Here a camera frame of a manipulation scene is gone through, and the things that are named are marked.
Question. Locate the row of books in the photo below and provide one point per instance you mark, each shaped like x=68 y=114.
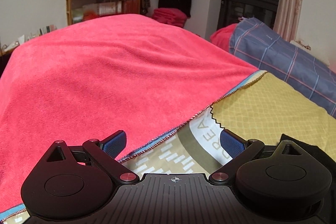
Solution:
x=110 y=7

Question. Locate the pink fleece blanket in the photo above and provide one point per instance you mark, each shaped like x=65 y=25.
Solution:
x=105 y=69

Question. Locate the printed beige bed sheet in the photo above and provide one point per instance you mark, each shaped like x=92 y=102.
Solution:
x=170 y=153

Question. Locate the clutter of small desk things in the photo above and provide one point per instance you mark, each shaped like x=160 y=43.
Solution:
x=36 y=33

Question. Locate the blue plaid quilt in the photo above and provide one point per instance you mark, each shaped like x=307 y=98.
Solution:
x=283 y=53

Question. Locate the red bedding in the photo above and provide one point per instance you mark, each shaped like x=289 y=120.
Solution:
x=221 y=36

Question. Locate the pile of red clothes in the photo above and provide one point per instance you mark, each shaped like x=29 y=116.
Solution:
x=169 y=16

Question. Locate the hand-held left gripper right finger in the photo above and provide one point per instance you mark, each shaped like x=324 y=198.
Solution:
x=232 y=146

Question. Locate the yellow quilted cloth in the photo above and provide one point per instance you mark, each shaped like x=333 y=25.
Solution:
x=275 y=108

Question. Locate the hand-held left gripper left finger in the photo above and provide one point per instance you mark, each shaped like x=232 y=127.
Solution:
x=115 y=144

